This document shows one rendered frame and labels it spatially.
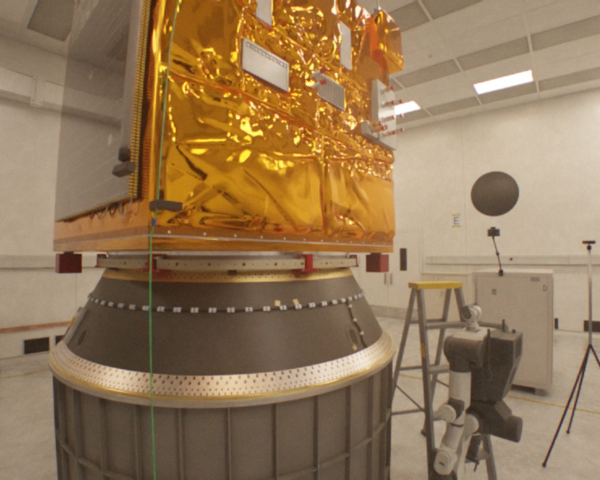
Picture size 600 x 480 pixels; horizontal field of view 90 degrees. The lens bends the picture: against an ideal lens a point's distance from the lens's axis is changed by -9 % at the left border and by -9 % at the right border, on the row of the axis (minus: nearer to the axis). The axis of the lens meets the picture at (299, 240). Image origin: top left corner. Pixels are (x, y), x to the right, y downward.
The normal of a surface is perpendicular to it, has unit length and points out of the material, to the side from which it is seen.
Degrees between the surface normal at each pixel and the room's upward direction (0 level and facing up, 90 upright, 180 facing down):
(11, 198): 90
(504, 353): 90
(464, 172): 90
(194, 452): 90
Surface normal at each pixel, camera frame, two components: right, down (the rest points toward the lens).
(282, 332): 0.37, -0.51
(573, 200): -0.64, -0.04
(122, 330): -0.31, -0.51
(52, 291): 0.77, -0.03
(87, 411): -0.44, -0.04
